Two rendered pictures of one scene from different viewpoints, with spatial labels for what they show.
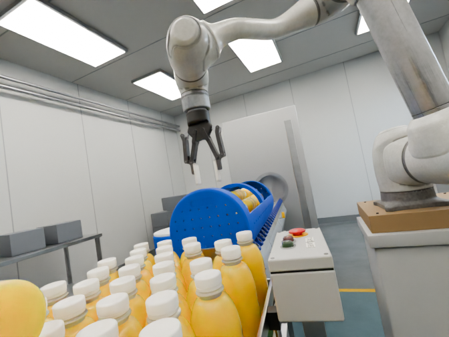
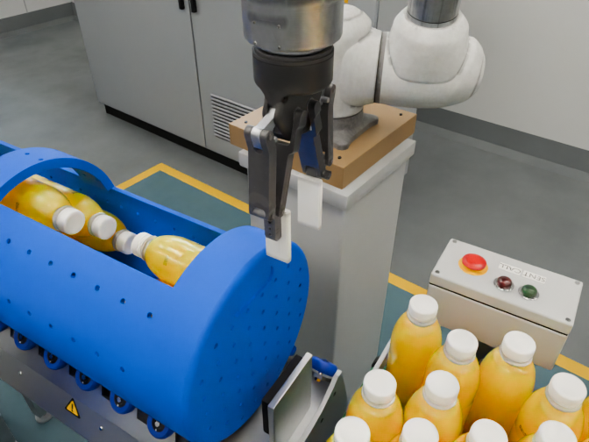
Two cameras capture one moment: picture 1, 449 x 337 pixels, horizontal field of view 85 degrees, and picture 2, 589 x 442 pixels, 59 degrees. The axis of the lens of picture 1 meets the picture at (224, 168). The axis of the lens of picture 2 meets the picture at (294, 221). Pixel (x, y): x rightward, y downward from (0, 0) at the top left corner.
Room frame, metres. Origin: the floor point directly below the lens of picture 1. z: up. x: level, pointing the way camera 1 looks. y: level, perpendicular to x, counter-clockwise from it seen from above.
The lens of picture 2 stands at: (0.65, 0.51, 1.64)
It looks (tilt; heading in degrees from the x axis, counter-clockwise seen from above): 37 degrees down; 285
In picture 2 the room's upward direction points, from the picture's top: straight up
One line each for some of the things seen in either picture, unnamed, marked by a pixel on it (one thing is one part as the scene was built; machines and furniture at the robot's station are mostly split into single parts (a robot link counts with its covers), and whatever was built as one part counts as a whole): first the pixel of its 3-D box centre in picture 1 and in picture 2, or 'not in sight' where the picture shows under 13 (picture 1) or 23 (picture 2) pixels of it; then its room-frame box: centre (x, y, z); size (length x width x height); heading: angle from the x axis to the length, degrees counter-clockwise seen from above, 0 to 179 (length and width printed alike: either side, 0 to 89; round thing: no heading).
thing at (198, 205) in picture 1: (237, 211); (41, 235); (1.23, -0.03, 1.09); 0.88 x 0.28 x 0.28; 164
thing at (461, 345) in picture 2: (223, 247); (460, 346); (0.55, 0.03, 1.10); 0.04 x 0.04 x 0.02
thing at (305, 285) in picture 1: (303, 265); (499, 300); (0.49, -0.12, 1.05); 0.20 x 0.10 x 0.10; 164
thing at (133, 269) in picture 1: (129, 274); not in sight; (0.47, 0.21, 1.10); 0.04 x 0.04 x 0.02
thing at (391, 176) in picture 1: (401, 158); (337, 58); (0.86, -0.62, 1.22); 0.18 x 0.16 x 0.22; 5
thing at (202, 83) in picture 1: (190, 70); not in sight; (0.76, 0.05, 1.62); 0.13 x 0.11 x 0.16; 5
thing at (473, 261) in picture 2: (296, 232); (473, 262); (0.54, -0.13, 1.11); 0.04 x 0.04 x 0.01
